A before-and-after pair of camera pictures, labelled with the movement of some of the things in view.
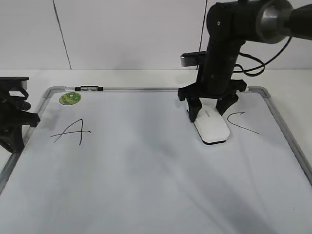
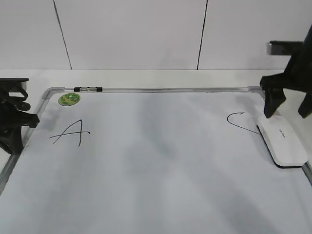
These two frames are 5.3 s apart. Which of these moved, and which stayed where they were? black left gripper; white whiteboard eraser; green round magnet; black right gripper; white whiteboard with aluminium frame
Moved: black right gripper; white whiteboard eraser
Stayed: black left gripper; green round magnet; white whiteboard with aluminium frame
